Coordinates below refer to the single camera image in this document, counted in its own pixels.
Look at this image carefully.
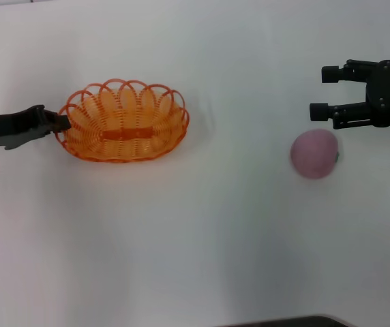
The pink peach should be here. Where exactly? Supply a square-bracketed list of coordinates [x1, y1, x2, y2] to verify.
[290, 128, 341, 180]

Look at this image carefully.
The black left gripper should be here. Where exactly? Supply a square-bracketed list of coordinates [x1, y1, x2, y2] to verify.
[0, 105, 72, 151]

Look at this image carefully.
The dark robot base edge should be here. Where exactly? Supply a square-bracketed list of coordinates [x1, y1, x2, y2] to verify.
[222, 315, 353, 327]

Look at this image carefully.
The orange plastic wire basket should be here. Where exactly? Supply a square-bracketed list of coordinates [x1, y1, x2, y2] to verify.
[55, 78, 191, 164]

